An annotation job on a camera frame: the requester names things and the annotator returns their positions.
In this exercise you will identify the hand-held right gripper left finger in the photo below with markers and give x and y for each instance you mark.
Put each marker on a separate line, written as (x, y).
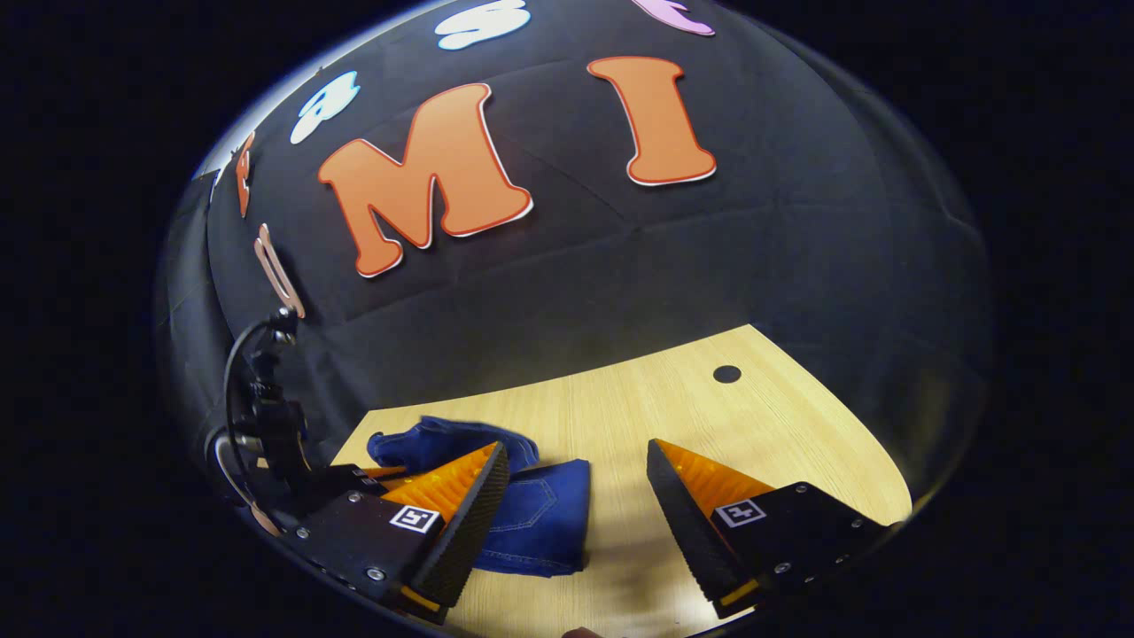
(461, 549)

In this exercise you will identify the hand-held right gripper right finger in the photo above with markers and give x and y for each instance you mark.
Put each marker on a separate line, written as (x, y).
(691, 540)

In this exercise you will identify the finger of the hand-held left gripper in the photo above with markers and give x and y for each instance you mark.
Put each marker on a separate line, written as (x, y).
(341, 480)

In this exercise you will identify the blue denim jeans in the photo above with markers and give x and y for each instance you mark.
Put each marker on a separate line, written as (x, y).
(540, 514)

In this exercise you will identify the black backdrop cloth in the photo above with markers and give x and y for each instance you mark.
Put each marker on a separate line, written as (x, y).
(709, 266)

